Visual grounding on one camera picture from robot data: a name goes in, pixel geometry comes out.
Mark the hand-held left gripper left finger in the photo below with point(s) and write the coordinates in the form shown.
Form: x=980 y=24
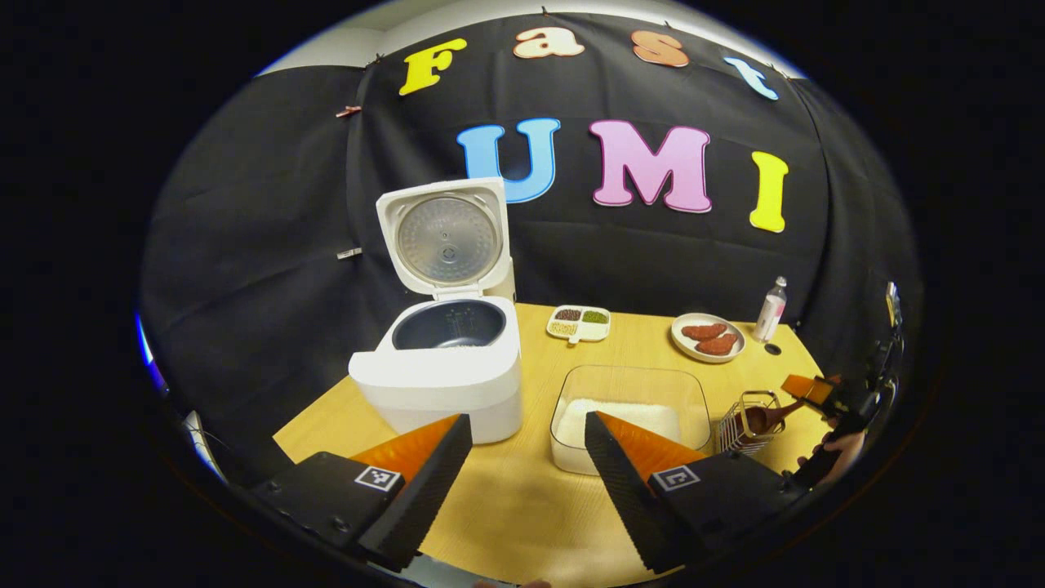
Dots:
x=424 y=490

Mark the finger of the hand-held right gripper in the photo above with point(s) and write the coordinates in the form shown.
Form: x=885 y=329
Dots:
x=804 y=388

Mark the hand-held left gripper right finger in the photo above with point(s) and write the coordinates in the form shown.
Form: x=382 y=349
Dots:
x=629 y=498

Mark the white rice cooker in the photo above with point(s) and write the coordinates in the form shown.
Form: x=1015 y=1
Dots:
x=441 y=392

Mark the clear plastic rice container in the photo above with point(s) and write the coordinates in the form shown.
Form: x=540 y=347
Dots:
x=629 y=384

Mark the small clear bottle pink label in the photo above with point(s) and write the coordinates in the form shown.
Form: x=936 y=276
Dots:
x=769 y=314

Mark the brown meat piece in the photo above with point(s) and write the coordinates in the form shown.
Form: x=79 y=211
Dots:
x=704 y=331
x=718 y=345

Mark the white round plate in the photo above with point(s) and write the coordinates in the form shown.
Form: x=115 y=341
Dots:
x=686 y=347

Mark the white divided bean dish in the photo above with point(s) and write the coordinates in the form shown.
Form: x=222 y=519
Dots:
x=575 y=331

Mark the silver cloth clip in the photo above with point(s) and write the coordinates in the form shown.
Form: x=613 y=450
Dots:
x=349 y=253

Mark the black backdrop cloth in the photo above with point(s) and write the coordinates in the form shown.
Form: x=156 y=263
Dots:
x=269 y=204

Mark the copper cloth clip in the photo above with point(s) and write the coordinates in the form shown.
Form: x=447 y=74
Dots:
x=349 y=111

